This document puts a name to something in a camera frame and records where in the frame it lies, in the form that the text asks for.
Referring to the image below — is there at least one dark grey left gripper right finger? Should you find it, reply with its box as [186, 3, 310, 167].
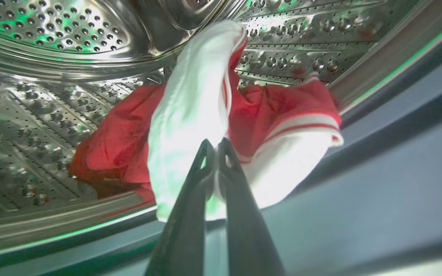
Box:
[218, 138, 286, 276]

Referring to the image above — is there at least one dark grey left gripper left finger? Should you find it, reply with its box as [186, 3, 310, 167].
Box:
[144, 139, 215, 276]

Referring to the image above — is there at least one red and white garment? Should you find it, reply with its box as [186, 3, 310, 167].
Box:
[69, 20, 344, 222]

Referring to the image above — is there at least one stainless steel washing machine drum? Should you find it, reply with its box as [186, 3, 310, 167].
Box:
[0, 0, 442, 254]

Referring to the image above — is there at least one grey rubber door gasket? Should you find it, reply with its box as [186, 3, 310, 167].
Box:
[0, 23, 442, 276]

